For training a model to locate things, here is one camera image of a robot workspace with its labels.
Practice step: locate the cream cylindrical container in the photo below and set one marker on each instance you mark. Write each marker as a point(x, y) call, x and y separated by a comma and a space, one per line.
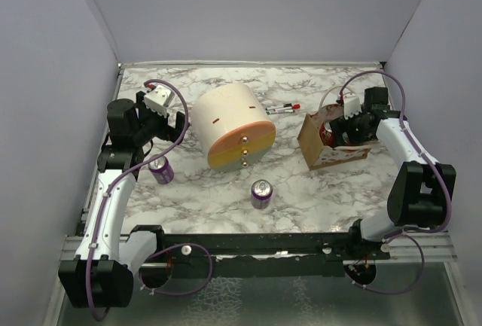
point(232, 127)

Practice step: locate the red capped marker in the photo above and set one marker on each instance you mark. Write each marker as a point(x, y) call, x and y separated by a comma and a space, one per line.
point(294, 108)

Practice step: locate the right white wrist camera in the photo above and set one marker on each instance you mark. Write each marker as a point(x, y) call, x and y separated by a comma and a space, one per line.
point(351, 105)

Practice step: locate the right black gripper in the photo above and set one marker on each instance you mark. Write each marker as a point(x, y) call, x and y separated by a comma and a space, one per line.
point(342, 125)

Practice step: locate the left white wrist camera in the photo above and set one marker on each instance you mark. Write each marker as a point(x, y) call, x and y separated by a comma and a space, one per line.
point(159, 99)

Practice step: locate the purple can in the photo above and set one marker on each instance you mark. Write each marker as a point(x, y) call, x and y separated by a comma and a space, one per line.
point(261, 194)
point(160, 168)

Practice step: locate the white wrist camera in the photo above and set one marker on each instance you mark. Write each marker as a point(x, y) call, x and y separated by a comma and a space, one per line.
point(159, 99)
point(351, 105)

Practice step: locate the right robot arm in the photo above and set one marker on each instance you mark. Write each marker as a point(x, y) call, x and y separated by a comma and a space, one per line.
point(420, 198)

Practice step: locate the black base frame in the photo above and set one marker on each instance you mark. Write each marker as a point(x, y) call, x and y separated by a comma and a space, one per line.
point(249, 255)

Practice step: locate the red can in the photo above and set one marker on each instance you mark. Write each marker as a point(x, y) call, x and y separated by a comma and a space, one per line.
point(326, 135)

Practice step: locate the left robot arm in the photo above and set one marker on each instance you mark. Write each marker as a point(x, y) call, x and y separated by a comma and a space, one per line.
point(101, 273)

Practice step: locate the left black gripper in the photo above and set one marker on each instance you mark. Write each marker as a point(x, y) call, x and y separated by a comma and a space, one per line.
point(168, 132)

